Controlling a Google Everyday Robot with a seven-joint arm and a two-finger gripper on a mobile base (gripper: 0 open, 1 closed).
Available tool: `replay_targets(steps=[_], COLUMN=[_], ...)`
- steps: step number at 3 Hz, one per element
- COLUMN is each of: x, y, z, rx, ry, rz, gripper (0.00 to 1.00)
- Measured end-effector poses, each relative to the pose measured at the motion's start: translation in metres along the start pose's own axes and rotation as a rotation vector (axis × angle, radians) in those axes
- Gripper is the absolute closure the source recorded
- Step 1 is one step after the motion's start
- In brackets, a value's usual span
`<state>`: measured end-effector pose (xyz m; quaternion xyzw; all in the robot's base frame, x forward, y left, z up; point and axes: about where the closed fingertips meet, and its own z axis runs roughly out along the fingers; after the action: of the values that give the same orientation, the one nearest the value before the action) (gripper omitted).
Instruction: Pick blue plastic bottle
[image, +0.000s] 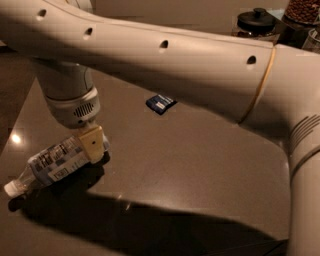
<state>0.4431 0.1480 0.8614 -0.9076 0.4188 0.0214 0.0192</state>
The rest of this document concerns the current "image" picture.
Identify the glass jar with black lid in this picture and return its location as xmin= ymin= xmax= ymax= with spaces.
xmin=231 ymin=8 xmax=279 ymax=43

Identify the jar of brown nuts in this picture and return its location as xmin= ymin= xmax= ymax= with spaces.
xmin=285 ymin=0 xmax=320 ymax=24

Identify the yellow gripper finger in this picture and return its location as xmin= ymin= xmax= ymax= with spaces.
xmin=77 ymin=124 xmax=104 ymax=164

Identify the clear bottle with blue label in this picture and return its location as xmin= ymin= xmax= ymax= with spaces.
xmin=3 ymin=133 xmax=111 ymax=198

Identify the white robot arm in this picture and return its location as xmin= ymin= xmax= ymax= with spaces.
xmin=0 ymin=0 xmax=320 ymax=256

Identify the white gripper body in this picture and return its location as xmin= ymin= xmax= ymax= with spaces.
xmin=46 ymin=87 xmax=100 ymax=129

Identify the blue snack packet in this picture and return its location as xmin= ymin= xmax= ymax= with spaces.
xmin=146 ymin=95 xmax=176 ymax=115

